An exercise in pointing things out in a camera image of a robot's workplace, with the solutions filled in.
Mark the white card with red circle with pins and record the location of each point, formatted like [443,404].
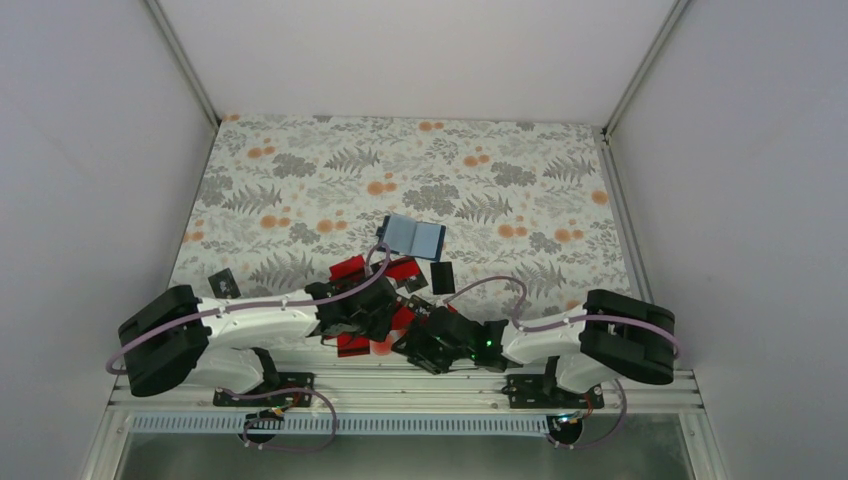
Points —
[383,348]

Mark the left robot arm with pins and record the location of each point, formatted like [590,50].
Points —
[180,338]

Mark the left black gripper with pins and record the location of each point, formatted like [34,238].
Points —
[378,332]

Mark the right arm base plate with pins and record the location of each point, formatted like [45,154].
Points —
[538,391]

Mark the blue leather card holder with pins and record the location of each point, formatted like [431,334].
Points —
[409,237]

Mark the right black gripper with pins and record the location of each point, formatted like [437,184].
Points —
[418,343]

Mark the white slotted cable duct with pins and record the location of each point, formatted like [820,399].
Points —
[345,424]

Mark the aluminium frame rail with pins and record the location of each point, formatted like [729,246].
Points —
[398,388]

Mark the red card top centre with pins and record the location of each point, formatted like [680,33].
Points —
[407,274]

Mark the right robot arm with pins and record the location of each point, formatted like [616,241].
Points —
[609,336]

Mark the floral table mat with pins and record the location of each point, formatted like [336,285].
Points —
[527,214]

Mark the red card bottom edge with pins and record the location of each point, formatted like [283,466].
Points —
[350,345]

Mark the red card top left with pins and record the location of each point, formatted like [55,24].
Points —
[352,269]

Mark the black card apart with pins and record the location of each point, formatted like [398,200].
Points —
[442,278]

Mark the black vip card far left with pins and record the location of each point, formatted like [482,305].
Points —
[224,285]

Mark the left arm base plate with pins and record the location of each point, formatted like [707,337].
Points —
[285,380]

